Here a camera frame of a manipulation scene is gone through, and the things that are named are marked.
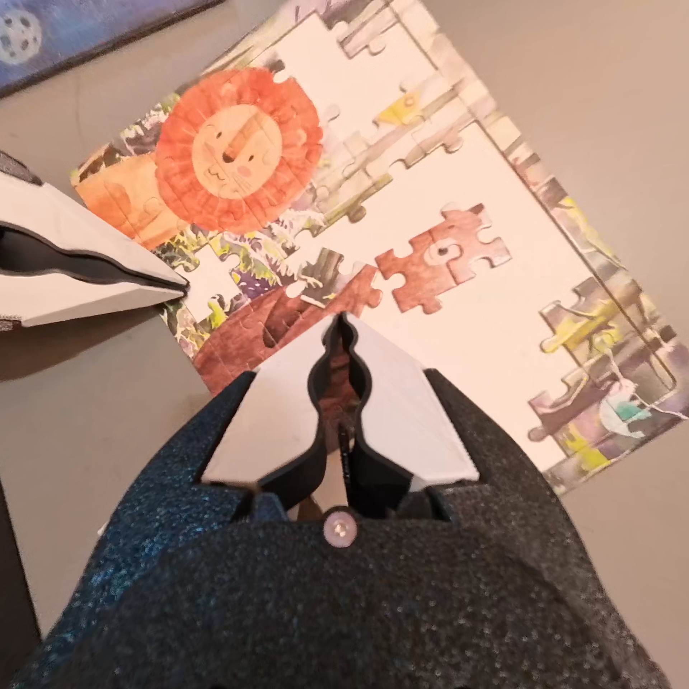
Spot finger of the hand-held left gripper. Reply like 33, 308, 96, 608
0, 171, 190, 290
0, 268, 188, 328

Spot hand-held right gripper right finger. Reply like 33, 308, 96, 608
342, 312, 481, 517

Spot brown green puzzle piece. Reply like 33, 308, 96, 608
285, 247, 386, 315

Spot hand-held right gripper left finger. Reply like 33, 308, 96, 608
202, 312, 342, 509

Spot jigsaw puzzle frame board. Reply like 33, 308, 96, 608
70, 0, 689, 496

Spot assembled orange lion pieces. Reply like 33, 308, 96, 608
72, 67, 325, 251

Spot space themed puzzle board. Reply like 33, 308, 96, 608
0, 0, 227, 99

